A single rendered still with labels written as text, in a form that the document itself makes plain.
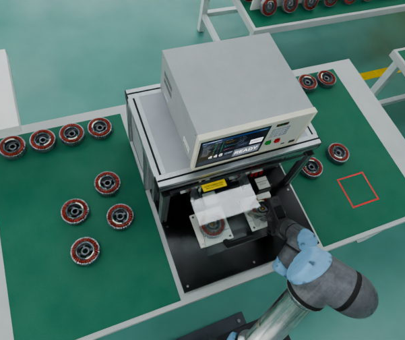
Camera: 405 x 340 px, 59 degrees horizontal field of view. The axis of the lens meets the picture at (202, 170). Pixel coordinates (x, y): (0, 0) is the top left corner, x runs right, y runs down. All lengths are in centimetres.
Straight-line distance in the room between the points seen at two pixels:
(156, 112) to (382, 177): 122
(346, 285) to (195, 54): 88
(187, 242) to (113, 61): 195
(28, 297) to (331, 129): 163
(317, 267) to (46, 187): 119
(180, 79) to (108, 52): 198
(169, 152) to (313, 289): 67
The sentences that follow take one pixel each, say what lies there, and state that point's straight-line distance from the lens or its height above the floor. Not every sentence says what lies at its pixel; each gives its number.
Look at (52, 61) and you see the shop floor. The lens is 317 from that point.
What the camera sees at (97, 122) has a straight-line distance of 180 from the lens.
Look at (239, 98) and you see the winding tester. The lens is 123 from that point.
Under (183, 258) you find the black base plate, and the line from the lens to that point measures 152.
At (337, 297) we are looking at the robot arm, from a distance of 99.
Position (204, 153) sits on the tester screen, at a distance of 119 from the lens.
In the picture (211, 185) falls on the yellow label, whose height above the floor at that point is 107.
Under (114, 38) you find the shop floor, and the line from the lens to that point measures 330.
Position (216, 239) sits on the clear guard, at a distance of 127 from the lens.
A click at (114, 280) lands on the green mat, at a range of 152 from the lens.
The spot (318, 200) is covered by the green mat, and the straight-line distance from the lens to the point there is 181.
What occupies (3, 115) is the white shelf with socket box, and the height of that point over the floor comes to 121.
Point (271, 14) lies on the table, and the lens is 251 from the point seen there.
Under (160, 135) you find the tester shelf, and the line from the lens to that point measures 134.
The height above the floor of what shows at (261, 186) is 92.
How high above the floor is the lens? 224
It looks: 61 degrees down
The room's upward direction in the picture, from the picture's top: 17 degrees clockwise
